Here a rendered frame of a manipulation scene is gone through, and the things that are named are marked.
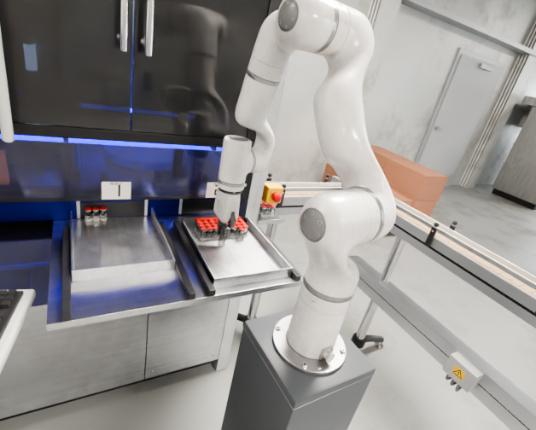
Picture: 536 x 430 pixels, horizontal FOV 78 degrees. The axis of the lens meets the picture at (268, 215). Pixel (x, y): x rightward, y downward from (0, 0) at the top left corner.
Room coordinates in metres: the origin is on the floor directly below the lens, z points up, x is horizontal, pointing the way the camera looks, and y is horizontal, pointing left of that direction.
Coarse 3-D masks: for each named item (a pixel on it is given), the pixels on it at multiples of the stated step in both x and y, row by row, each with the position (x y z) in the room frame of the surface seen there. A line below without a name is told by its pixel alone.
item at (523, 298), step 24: (408, 216) 1.55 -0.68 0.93; (408, 240) 1.43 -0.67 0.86; (432, 240) 1.34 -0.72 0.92; (456, 240) 1.29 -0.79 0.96; (456, 264) 1.23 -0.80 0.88; (480, 264) 1.17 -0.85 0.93; (504, 264) 1.18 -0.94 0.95; (480, 288) 1.13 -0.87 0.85; (504, 288) 1.07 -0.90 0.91; (528, 288) 1.07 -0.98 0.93; (528, 312) 0.99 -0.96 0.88
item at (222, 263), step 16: (192, 240) 0.93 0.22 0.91; (256, 240) 1.07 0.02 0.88; (208, 256) 0.90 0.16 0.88; (224, 256) 0.92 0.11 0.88; (240, 256) 0.94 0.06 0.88; (256, 256) 0.97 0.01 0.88; (272, 256) 0.99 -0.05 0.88; (208, 272) 0.79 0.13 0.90; (224, 272) 0.84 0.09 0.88; (240, 272) 0.85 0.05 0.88; (256, 272) 0.82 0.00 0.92; (272, 272) 0.85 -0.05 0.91; (288, 272) 0.89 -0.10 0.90
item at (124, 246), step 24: (144, 216) 1.07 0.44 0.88; (72, 240) 0.79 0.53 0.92; (96, 240) 0.86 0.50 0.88; (120, 240) 0.89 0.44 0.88; (144, 240) 0.92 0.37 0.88; (72, 264) 0.68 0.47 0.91; (96, 264) 0.74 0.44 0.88; (120, 264) 0.72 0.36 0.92; (144, 264) 0.76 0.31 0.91; (168, 264) 0.79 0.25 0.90
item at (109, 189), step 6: (102, 186) 0.93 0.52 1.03; (108, 186) 0.93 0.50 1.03; (114, 186) 0.94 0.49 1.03; (120, 186) 0.95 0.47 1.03; (126, 186) 0.96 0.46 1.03; (102, 192) 0.93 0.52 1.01; (108, 192) 0.93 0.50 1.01; (114, 192) 0.94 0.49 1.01; (120, 192) 0.95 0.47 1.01; (126, 192) 0.96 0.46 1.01; (102, 198) 0.93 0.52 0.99; (108, 198) 0.93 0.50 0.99; (114, 198) 0.94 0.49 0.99; (120, 198) 0.95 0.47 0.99; (126, 198) 0.96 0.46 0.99
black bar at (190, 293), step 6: (162, 222) 1.02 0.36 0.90; (162, 228) 0.98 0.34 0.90; (168, 234) 0.96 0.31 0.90; (168, 240) 0.92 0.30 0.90; (174, 252) 0.86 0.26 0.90; (180, 264) 0.80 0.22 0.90; (180, 270) 0.77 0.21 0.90; (180, 276) 0.76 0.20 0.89; (186, 276) 0.75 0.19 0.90; (186, 282) 0.73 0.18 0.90; (186, 288) 0.71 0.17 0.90; (192, 288) 0.71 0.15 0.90; (186, 294) 0.70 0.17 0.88; (192, 294) 0.69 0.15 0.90
